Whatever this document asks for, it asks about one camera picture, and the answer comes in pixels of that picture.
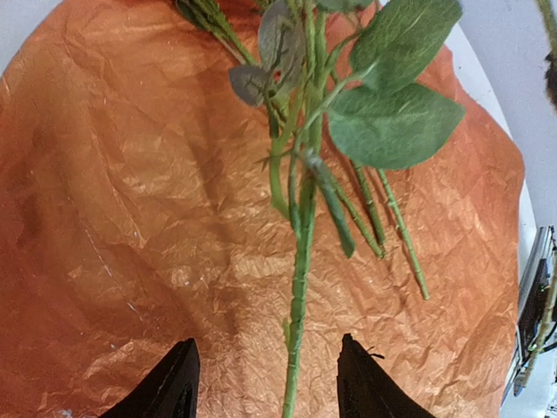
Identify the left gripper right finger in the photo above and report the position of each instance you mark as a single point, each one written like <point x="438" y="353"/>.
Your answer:
<point x="365" y="390"/>

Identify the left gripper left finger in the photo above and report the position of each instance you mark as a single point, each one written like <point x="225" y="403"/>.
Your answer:
<point x="169" y="390"/>

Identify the orange yellow wrapping paper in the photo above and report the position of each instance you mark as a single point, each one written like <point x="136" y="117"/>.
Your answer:
<point x="134" y="214"/>

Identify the pink rose stem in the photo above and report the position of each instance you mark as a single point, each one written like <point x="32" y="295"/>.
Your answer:
<point x="363" y="94"/>

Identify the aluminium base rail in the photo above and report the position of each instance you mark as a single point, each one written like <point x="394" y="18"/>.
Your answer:
<point x="530" y="389"/>

